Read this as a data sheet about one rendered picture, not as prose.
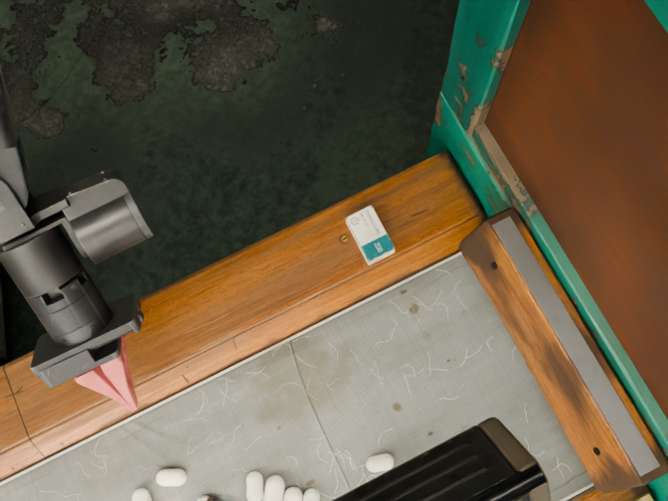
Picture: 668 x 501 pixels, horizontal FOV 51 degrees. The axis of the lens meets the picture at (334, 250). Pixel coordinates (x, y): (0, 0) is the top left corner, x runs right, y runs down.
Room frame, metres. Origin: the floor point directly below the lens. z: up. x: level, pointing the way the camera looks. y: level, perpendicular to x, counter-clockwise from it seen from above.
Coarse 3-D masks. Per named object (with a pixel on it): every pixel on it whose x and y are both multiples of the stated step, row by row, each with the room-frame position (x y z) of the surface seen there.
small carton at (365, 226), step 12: (360, 216) 0.25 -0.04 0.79; (372, 216) 0.25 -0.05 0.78; (360, 228) 0.24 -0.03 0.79; (372, 228) 0.23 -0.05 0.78; (384, 228) 0.23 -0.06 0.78; (360, 240) 0.22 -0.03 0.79; (372, 240) 0.22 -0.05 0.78; (384, 240) 0.22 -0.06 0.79; (372, 252) 0.20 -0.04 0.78; (384, 252) 0.20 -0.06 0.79
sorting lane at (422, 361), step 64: (384, 320) 0.13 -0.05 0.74; (448, 320) 0.12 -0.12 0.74; (256, 384) 0.08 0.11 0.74; (320, 384) 0.07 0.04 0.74; (384, 384) 0.06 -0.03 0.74; (448, 384) 0.05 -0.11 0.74; (512, 384) 0.04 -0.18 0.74; (128, 448) 0.03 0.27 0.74; (192, 448) 0.02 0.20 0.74; (256, 448) 0.01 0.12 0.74; (320, 448) 0.00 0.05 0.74; (384, 448) -0.01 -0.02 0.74
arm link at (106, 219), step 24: (0, 192) 0.23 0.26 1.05; (48, 192) 0.26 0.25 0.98; (72, 192) 0.24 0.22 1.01; (96, 192) 0.24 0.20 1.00; (120, 192) 0.24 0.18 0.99; (0, 216) 0.22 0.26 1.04; (24, 216) 0.22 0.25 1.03; (48, 216) 0.22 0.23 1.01; (72, 216) 0.22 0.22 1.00; (96, 216) 0.22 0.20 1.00; (120, 216) 0.22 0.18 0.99; (144, 216) 0.23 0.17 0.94; (0, 240) 0.20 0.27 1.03; (96, 240) 0.20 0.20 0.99; (120, 240) 0.20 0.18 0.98; (144, 240) 0.21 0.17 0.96
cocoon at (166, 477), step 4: (176, 468) 0.00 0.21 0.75; (160, 472) 0.00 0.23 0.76; (164, 472) 0.00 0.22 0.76; (168, 472) 0.00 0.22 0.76; (172, 472) 0.00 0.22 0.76; (176, 472) 0.00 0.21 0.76; (180, 472) 0.00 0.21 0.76; (184, 472) 0.00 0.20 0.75; (156, 476) 0.00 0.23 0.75; (160, 476) 0.00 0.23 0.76; (164, 476) -0.01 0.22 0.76; (168, 476) -0.01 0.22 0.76; (172, 476) -0.01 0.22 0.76; (176, 476) -0.01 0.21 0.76; (180, 476) -0.01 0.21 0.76; (184, 476) -0.01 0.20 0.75; (156, 480) -0.01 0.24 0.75; (160, 480) -0.01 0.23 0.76; (164, 480) -0.01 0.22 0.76; (168, 480) -0.01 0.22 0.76; (172, 480) -0.01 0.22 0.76; (176, 480) -0.01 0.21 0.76; (180, 480) -0.01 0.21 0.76; (184, 480) -0.01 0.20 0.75; (160, 484) -0.01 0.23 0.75; (164, 484) -0.01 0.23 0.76; (168, 484) -0.01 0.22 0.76; (172, 484) -0.01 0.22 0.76; (176, 484) -0.02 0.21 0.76; (180, 484) -0.02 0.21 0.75
